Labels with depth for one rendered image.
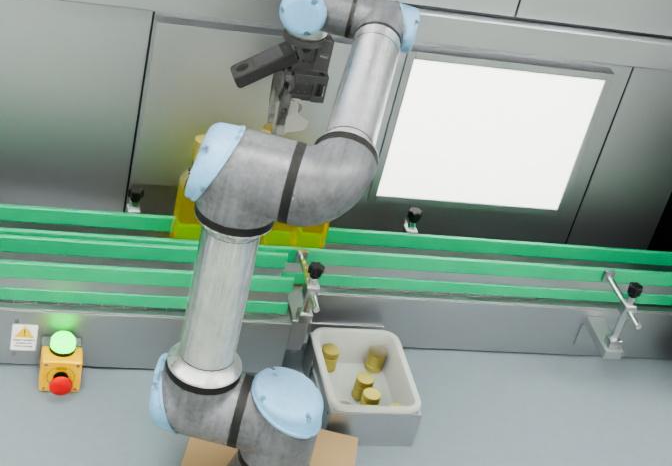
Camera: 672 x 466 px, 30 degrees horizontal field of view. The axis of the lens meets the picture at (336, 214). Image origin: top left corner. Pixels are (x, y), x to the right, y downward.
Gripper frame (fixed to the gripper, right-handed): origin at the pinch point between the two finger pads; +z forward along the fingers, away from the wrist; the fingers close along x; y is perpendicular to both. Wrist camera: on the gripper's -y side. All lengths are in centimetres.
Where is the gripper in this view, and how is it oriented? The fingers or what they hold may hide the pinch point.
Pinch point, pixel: (271, 131)
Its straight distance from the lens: 225.2
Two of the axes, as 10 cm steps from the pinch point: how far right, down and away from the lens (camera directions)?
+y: 9.6, 0.6, 2.8
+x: -2.0, -5.7, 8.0
